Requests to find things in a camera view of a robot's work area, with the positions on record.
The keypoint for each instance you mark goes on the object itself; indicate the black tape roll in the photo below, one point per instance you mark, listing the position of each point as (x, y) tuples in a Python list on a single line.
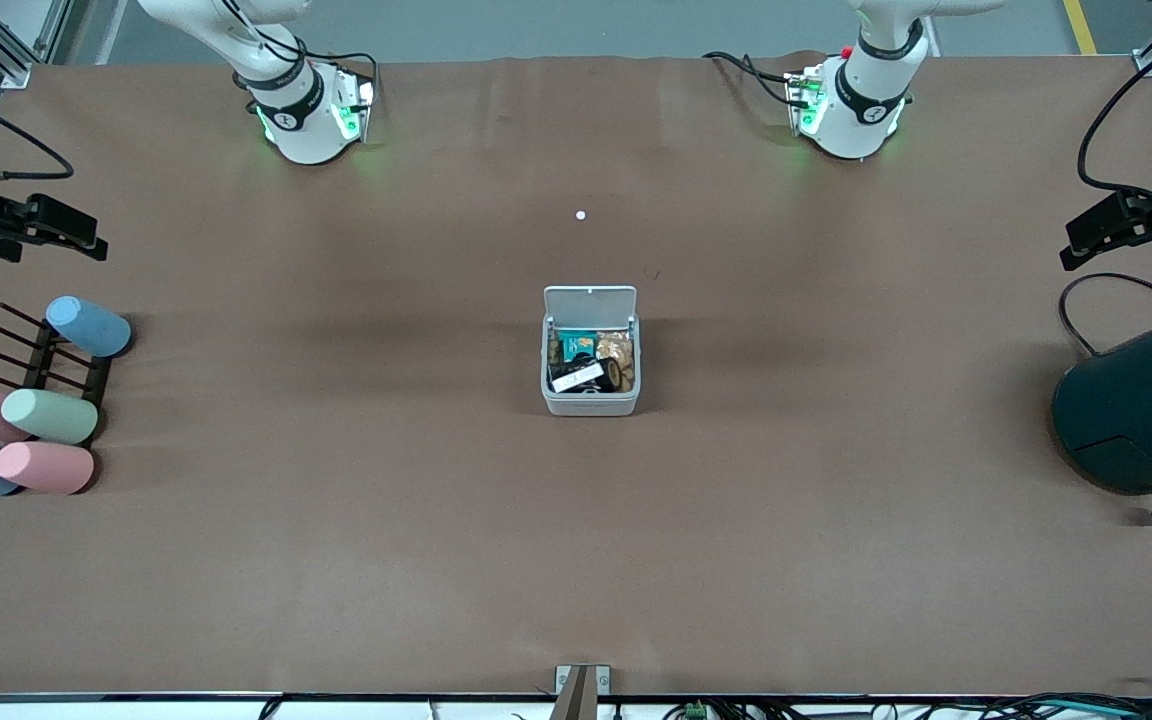
[(616, 376)]

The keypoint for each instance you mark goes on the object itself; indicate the white bin lid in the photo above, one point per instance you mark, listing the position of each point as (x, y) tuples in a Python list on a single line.
[(591, 303)]

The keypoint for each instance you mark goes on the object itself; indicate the black snack wrapper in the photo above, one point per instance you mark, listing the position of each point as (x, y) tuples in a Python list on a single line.
[(576, 377)]

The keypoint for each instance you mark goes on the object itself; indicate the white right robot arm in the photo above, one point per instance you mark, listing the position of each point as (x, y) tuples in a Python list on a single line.
[(301, 125)]

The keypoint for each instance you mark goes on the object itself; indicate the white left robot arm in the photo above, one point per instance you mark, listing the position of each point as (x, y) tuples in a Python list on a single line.
[(861, 110)]

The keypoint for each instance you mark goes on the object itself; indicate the white trash bin body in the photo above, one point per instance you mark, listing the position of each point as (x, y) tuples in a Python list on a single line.
[(591, 404)]

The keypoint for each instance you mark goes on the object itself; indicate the black cup rack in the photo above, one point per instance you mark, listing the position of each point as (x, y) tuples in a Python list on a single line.
[(41, 365)]

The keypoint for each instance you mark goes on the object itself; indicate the dark teal round appliance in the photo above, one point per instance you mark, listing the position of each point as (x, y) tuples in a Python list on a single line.
[(1141, 410)]

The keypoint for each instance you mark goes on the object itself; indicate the green cup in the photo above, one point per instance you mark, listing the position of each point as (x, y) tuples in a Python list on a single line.
[(49, 416)]

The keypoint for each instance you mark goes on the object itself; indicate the brown snack packet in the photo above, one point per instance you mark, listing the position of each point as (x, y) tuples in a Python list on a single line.
[(616, 348)]

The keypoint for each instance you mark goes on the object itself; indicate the teal snack packet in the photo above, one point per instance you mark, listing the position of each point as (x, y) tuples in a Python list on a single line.
[(581, 346)]

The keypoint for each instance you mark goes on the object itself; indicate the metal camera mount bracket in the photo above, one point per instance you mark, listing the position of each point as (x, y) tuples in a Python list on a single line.
[(581, 685)]

